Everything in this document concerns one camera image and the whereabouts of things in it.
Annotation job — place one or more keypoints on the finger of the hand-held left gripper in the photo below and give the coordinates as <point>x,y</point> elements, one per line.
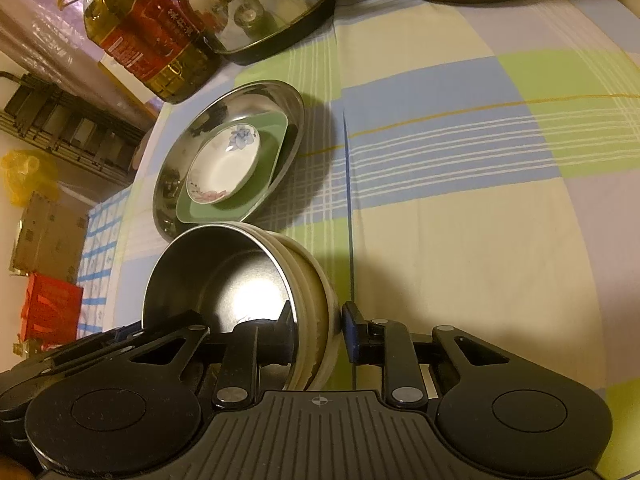
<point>125,340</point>

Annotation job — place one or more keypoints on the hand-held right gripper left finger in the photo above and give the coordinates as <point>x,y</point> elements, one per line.
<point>245,355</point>

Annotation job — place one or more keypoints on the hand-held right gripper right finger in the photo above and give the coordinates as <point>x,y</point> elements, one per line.
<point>351,337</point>

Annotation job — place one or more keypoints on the cream bowl with steel interior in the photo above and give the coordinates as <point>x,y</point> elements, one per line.
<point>320,310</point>
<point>220,270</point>

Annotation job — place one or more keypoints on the round stainless steel plate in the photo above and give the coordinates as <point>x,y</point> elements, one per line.
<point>177,160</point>

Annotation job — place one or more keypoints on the white floral bowl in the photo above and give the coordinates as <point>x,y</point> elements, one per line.
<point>225,165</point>

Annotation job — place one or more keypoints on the green square plate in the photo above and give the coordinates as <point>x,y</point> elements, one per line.
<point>267,160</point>

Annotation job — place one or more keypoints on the red box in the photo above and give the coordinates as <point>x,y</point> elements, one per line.
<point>50,305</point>

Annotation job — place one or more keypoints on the blue white checked cloth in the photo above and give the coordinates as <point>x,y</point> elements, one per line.
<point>102,260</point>

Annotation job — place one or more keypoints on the cardboard box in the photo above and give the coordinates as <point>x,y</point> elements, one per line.
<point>47,240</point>

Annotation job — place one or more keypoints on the checked tablecloth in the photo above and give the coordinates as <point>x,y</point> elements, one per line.
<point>450,185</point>

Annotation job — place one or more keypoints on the yellow plastic bag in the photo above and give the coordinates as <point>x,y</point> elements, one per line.
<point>25,175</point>

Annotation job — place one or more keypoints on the dark metal rack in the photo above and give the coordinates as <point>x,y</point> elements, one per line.
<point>70,125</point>

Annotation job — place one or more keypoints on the cooking oil bottle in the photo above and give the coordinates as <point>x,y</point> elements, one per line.
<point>145,35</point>

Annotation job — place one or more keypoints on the clear plastic sheet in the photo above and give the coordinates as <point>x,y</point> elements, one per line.
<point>35,25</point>

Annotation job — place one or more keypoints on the stainless steel kettle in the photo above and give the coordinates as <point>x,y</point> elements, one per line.
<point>250,5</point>

